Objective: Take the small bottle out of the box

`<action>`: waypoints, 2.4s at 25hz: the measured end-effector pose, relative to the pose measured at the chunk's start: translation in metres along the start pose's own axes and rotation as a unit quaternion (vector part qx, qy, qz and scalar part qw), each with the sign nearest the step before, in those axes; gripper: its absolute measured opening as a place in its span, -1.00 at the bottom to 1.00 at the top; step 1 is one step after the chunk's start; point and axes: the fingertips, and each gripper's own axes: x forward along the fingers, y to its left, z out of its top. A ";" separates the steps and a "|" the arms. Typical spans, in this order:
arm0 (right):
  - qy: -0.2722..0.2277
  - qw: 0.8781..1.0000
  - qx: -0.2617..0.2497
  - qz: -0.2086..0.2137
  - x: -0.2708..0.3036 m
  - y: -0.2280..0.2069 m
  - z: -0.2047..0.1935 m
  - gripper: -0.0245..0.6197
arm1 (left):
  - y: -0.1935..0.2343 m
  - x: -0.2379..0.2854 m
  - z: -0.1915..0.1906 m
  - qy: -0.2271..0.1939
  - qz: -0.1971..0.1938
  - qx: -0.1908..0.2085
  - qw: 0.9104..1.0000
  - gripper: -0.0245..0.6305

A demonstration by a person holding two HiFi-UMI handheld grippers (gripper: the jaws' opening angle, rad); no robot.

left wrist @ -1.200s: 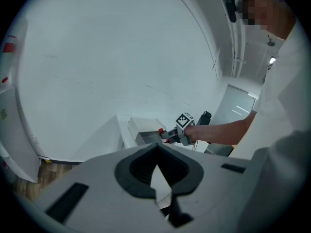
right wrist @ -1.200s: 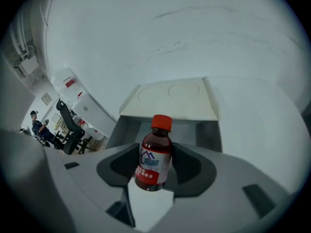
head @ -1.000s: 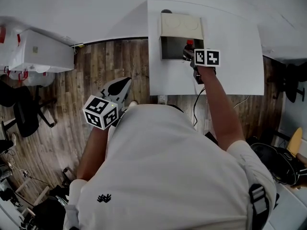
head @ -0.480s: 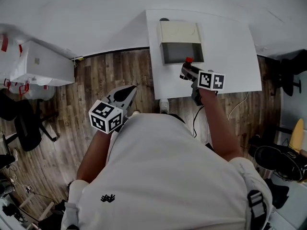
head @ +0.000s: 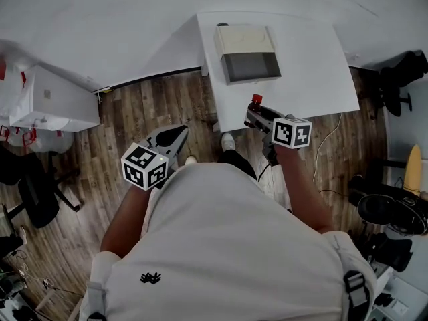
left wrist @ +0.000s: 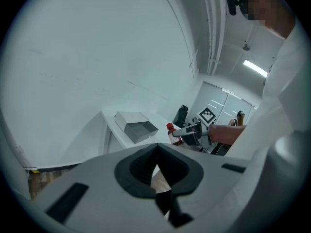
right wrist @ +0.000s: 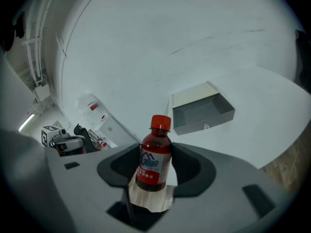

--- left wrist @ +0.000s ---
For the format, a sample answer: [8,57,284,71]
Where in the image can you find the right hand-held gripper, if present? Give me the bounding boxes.
[172,107,218,148]

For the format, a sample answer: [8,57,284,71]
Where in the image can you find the person's white shirt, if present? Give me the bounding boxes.
[225,16,311,160]

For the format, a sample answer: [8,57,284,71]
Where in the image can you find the glass partition with blinds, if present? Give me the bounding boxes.
[188,81,259,131]

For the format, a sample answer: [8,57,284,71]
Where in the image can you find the white ceiling pipes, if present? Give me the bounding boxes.
[200,0,227,76]

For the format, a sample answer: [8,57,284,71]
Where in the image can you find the black office chair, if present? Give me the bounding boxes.
[173,104,189,128]

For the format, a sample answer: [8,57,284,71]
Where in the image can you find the white desk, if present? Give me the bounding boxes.
[101,110,204,155]

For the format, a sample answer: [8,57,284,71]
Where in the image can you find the person's right forearm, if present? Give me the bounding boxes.
[224,124,247,146]

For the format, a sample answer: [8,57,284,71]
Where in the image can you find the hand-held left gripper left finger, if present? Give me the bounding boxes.
[31,143,173,233]

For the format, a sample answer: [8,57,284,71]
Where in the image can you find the black head camera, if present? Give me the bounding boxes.
[224,0,244,17]

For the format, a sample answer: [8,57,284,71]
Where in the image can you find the person's head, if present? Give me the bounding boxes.
[242,0,296,40]

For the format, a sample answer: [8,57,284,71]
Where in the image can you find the long ceiling light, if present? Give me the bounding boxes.
[242,59,268,78]

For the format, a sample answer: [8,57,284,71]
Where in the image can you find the grey box with red button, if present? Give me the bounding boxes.
[114,111,159,145]

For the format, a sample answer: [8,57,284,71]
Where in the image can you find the person's right hand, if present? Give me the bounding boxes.
[208,124,226,143]

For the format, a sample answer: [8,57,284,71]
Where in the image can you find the red capped bottle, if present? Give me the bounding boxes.
[166,122,185,147]

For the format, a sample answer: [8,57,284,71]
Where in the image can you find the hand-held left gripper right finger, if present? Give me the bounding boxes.
[156,143,255,233]

